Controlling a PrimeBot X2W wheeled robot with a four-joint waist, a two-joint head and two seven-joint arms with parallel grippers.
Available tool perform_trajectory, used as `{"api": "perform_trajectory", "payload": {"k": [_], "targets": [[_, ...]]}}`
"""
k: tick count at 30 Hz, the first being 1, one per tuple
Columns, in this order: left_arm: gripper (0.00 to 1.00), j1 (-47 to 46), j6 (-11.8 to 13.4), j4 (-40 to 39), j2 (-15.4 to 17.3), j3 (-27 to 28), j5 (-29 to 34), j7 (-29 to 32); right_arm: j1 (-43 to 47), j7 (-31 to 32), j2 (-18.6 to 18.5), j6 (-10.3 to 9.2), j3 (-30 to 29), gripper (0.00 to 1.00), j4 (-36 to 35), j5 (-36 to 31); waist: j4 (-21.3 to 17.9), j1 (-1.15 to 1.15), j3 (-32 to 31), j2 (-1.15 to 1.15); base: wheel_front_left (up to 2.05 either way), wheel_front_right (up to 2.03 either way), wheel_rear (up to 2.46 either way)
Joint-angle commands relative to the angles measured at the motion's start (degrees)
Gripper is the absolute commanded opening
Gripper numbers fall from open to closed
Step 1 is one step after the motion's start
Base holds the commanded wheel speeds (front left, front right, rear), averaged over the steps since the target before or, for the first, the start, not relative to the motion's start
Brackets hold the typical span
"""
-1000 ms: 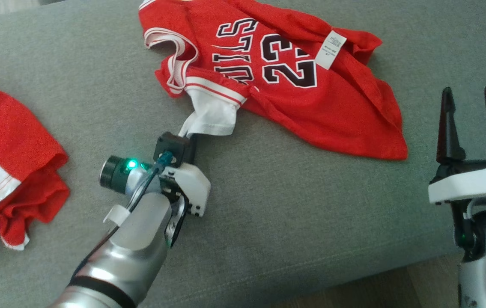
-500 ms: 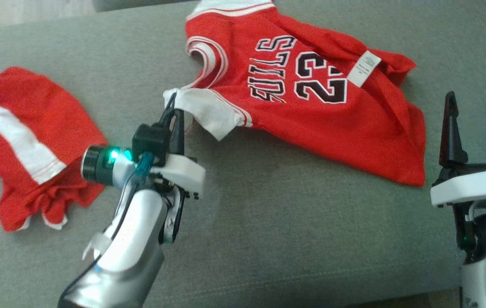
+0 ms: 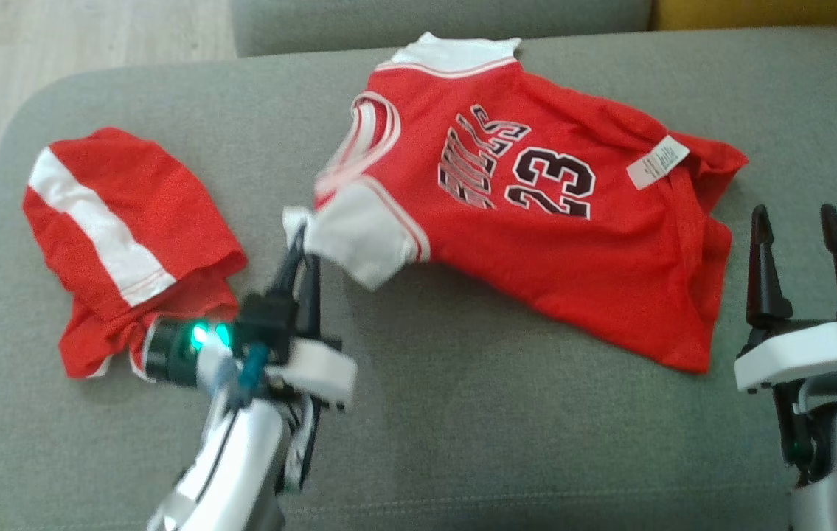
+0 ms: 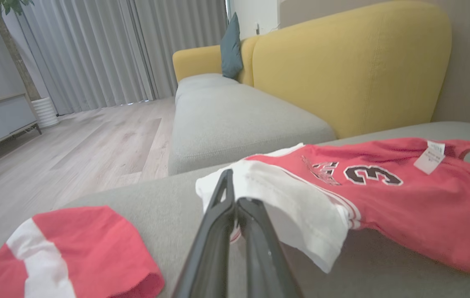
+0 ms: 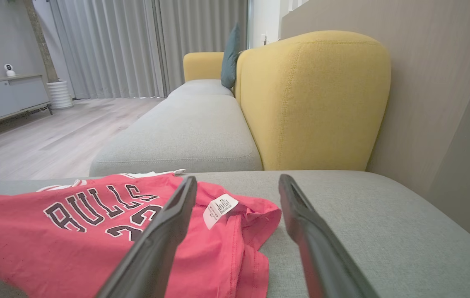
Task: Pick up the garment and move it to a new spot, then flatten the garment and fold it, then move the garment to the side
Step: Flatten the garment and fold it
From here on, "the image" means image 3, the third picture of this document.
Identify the wide yellow sofa backrest cushion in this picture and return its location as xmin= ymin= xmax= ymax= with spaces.
xmin=650 ymin=0 xmax=837 ymax=32

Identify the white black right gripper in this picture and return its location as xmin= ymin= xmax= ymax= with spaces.
xmin=734 ymin=204 xmax=837 ymax=393

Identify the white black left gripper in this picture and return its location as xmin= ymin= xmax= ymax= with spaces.
xmin=265 ymin=224 xmax=358 ymax=412

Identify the red shorts white stripe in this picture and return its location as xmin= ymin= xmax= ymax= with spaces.
xmin=22 ymin=127 xmax=248 ymax=381

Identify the left black cable teal plug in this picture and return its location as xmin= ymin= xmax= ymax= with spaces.
xmin=190 ymin=342 xmax=270 ymax=480

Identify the yellow and grey sofa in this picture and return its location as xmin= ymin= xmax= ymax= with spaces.
xmin=0 ymin=28 xmax=837 ymax=531

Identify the grey sofa back cushion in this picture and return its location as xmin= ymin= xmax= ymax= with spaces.
xmin=232 ymin=0 xmax=653 ymax=58

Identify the red jersey number 23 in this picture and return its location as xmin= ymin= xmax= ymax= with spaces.
xmin=282 ymin=31 xmax=749 ymax=374

